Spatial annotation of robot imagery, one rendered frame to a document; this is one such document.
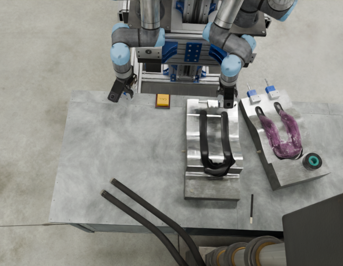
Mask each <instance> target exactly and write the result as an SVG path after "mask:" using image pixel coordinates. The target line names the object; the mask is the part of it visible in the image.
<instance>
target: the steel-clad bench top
mask: <svg viewBox="0 0 343 266"><path fill-rule="evenodd" d="M109 93H110V92H109V91H89V90H72V91H71V97H70V103H69V109H68V115H67V118H66V124H65V130H64V136H63V142H62V147H61V153H60V159H59V164H58V170H57V174H56V180H55V185H54V191H53V197H52V203H51V209H50V215H49V220H48V222H63V223H89V224H115V225H142V224H140V223H139V222H138V221H136V220H135V219H134V218H132V217H131V216H129V215H128V214H126V213H125V212H124V211H122V210H121V209H119V208H118V207H116V206H115V205H114V204H112V203H111V202H110V201H108V200H107V199H105V198H104V197H103V196H101V195H100V192H101V190H103V189H104V190H105V191H107V192H108V193H110V194H111V195H112V196H114V197H115V198H117V199H118V200H120V201H121V202H123V203H124V204H126V205H127V206H128V207H130V208H131V209H132V210H134V211H135V212H137V213H138V214H140V215H141V216H142V217H144V218H145V219H147V220H148V221H150V222H151V223H152V224H153V225H155V226H167V227H170V226H168V225H167V224H166V223H164V222H163V221H162V220H160V219H159V218H158V217H156V216H154V215H153V214H152V213H151V212H149V211H148V210H147V209H145V208H144V207H142V206H141V205H140V204H138V203H137V202H136V201H134V200H133V199H132V198H130V197H129V196H128V195H126V194H125V193H124V192H122V191H121V190H119V189H118V188H116V187H115V186H114V185H112V184H111V183H110V179H111V178H113V177H114V178H115V179H116V180H118V181H119V182H121V183H122V184H124V185H125V186H126V187H128V188H129V189H130V190H132V191H133V192H135V193H136V194H137V195H139V196H140V197H141V198H143V199H144V200H146V201H147V202H148V203H150V204H151V205H152V206H154V207H155V208H157V209H158V210H160V211H161V212H162V213H164V214H165V215H167V216H168V217H169V218H171V219H172V220H173V221H175V222H176V223H177V224H179V225H180V226H181V227H194V228H208V229H234V230H237V229H238V230H260V231H283V224H282V217H283V215H285V214H288V213H291V212H293V211H296V210H299V209H301V208H304V207H306V206H309V205H312V204H314V203H317V202H320V201H323V200H325V199H328V198H330V197H333V196H336V195H338V194H341V193H343V104H338V103H318V102H298V101H292V105H293V106H294V108H295V109H296V111H297V112H298V113H299V114H301V115H302V116H303V118H304V120H305V121H306V124H307V127H308V130H309V134H310V137H311V140H312V143H313V145H314V147H315V150H316V151H317V150H321V152H322V154H323V156H324V158H325V160H326V162H327V164H328V167H329V169H330V171H331V173H330V174H328V175H326V176H324V177H322V178H319V179H315V180H312V181H309V182H305V183H301V184H298V185H294V186H290V187H286V188H283V189H279V190H276V191H273V190H272V188H271V185H270V182H269V180H268V177H267V175H266V173H265V170H264V168H263V165H262V162H261V160H260V157H259V154H258V153H256V152H257V149H256V147H255V144H254V142H253V139H252V137H251V134H250V132H249V129H248V127H247V124H246V122H245V119H244V117H243V114H242V112H241V109H240V106H239V102H240V100H241V99H239V98H235V99H234V101H237V112H238V128H239V142H240V147H241V151H242V157H243V169H242V171H241V173H240V194H241V199H240V200H239V201H238V202H234V201H209V200H196V199H184V178H185V153H182V150H185V121H186V103H187V99H198V100H199V101H208V100H218V99H217V97H199V96H179V95H170V109H156V108H155V102H156V94H148V93H135V95H134V98H133V100H132V101H131V104H130V105H129V107H128V108H126V107H124V106H122V105H120V104H119V102H117V103H115V102H112V101H110V100H108V95H109ZM181 99H182V102H181ZM218 101H220V100H218ZM251 194H253V215H252V224H251V223H250V214H251ZM142 226H143V225H142Z"/></svg>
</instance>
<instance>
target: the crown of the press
mask: <svg viewBox="0 0 343 266"><path fill-rule="evenodd" d="M282 224H283V235H284V246H285V256H286V262H287V266H343V193H341V194H338V195H336V196H333V197H330V198H328V199H325V200H323V201H320V202H317V203H314V204H312V205H309V206H306V207H304V208H301V209H299V210H296V211H293V212H291V213H288V214H285V215H283V217H282Z"/></svg>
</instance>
